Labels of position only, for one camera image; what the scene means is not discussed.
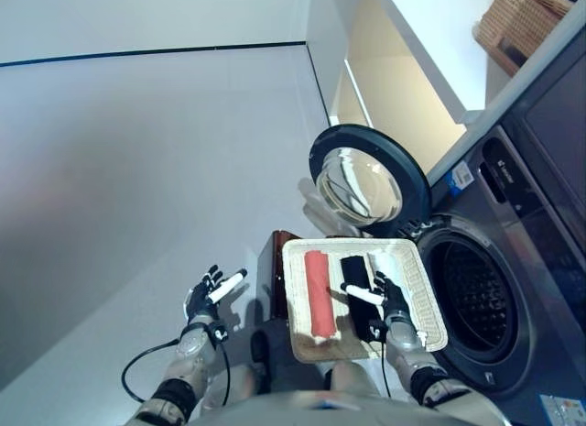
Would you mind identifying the glossy dark brown stool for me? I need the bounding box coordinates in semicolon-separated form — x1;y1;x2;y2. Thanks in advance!
255;230;294;329

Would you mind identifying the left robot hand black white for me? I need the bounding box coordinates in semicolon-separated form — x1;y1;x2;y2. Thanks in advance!
185;264;250;325

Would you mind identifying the left black robot foot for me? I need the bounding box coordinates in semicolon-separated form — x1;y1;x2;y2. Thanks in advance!
249;328;268;367

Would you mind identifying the white cloth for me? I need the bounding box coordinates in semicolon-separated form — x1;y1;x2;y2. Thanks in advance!
365;252;407;292

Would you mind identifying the white wicker tray basket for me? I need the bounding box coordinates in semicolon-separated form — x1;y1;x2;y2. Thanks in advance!
281;236;450;364

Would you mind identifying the robot leg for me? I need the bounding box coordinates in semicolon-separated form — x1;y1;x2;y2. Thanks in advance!
201;359;269;402
329;359;370;395

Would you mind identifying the right robot leg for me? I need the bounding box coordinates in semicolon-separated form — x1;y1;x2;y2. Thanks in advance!
329;359;370;395

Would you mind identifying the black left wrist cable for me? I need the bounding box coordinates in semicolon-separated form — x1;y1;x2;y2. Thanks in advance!
121;324;231;409

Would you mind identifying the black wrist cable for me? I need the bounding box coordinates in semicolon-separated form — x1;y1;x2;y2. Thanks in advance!
121;324;231;409
368;324;394;399

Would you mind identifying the round glass washing machine door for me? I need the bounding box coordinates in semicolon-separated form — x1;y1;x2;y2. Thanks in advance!
307;125;432;238

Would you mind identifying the colourful warning sticker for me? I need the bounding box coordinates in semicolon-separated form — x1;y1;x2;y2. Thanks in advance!
538;392;586;426

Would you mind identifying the black cloth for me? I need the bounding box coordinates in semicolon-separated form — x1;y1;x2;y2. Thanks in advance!
338;256;385;344

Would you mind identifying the blue energy label sticker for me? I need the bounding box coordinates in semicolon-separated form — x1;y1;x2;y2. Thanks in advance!
446;161;476;197

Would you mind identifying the red cloth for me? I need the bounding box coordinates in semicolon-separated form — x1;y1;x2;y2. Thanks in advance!
303;249;342;340

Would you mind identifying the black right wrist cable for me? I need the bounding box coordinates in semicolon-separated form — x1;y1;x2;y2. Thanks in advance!
368;324;394;399

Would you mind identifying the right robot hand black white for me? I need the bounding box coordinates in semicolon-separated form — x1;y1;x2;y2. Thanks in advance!
341;269;412;321

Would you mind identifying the white countertop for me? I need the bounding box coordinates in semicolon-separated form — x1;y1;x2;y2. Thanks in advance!
423;0;586;184

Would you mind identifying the white cabinet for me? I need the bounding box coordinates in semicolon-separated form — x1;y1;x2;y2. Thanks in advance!
305;0;489;138

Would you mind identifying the tan wicker storage basket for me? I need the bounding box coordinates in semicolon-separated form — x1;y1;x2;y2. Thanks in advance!
473;0;573;77

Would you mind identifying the left robot leg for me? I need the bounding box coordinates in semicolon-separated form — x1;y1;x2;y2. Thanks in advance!
201;359;269;402

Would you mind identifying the grey robot torso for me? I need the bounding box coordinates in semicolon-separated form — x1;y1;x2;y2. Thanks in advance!
190;388;505;426

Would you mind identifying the grey front-load washing machine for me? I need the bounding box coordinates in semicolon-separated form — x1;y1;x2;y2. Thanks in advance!
420;45;586;426

